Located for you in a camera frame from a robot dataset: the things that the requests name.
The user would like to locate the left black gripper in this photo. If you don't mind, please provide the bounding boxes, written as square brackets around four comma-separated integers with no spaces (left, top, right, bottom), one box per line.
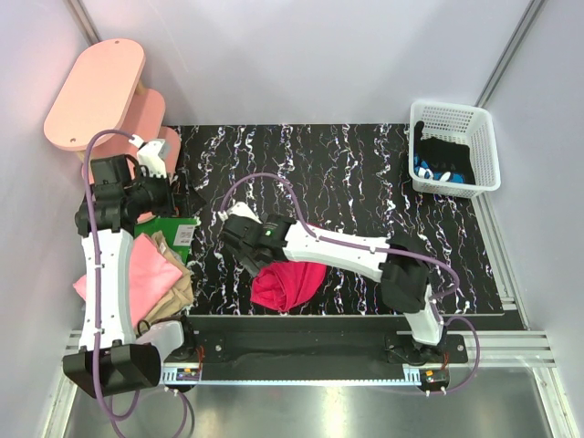
[125,165,205,217]

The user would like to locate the red t shirt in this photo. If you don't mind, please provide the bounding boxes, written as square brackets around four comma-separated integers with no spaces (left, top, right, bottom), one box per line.
[250,261,327,313]

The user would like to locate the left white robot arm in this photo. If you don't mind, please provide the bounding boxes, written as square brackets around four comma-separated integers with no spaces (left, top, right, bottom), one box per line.
[63,155,197,399]

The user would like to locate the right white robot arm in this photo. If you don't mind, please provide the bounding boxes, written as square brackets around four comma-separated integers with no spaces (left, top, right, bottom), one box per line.
[221,212,447,364]

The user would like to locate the green folder with label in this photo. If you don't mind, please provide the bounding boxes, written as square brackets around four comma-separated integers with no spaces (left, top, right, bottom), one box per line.
[134,216,201,264]

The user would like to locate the folded pink t shirt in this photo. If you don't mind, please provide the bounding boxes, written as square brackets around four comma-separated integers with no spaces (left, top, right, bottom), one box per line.
[73,233,183,333]

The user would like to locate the folded beige t shirt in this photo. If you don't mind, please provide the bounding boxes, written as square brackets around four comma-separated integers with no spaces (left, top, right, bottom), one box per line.
[138,231,194,329]

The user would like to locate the pink three-tier shelf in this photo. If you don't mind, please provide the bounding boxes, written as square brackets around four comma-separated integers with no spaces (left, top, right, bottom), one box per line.
[44,38,181,175]

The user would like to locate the black marble pattern mat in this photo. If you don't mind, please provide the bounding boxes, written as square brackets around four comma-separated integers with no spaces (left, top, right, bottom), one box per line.
[177,124,503,316]

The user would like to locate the blue white garment in basket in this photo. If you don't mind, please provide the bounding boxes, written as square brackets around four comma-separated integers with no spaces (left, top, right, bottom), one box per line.
[413,155,465,183]

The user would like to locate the black clothes in basket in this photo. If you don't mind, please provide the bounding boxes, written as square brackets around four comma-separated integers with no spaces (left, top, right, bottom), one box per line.
[413,120,475,185]

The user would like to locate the white plastic basket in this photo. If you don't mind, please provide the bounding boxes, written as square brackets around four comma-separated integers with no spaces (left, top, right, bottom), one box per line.
[408,100,501,199]

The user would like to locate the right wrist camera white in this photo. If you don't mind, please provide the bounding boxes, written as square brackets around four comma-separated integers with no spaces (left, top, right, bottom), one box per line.
[218,202,262,224]

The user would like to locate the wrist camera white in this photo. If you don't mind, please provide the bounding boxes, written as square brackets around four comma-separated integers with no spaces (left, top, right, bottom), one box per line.
[218,202,262,224]
[129,134,171,178]

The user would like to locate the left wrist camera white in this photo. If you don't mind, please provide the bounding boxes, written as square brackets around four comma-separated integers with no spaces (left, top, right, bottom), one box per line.
[129,134,171,178]

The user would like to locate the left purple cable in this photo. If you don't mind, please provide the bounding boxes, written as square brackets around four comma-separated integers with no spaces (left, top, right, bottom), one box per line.
[79,130,195,437]

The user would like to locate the purple cable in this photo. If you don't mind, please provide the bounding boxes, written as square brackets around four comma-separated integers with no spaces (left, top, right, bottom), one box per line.
[219,172,480,394]
[79,130,195,437]

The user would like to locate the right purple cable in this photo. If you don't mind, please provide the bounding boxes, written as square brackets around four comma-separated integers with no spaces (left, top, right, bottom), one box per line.
[219,172,480,394]

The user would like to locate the aluminium rail frame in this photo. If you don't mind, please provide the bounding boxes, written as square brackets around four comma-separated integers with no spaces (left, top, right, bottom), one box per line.
[40,200,580,438]

